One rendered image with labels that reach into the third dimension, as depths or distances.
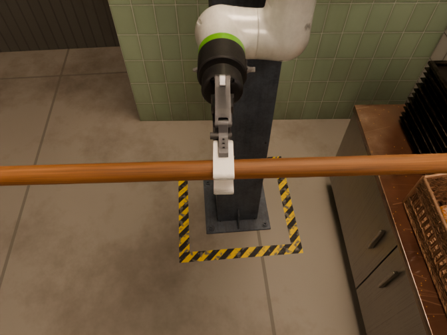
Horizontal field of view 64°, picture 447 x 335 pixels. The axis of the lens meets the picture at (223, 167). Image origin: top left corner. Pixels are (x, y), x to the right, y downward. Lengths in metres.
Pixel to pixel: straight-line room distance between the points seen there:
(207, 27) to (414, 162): 0.44
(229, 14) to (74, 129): 1.75
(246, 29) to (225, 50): 0.10
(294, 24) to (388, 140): 0.86
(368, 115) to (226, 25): 0.95
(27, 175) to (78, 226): 1.36
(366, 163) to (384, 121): 1.00
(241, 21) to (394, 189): 0.84
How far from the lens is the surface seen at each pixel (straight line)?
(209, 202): 1.86
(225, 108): 0.54
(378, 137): 1.48
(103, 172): 0.55
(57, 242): 1.94
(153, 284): 1.72
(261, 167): 0.52
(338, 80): 2.13
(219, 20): 0.73
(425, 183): 1.21
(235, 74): 0.63
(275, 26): 0.73
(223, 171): 0.50
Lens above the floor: 1.60
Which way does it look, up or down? 53 degrees down
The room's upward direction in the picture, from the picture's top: straight up
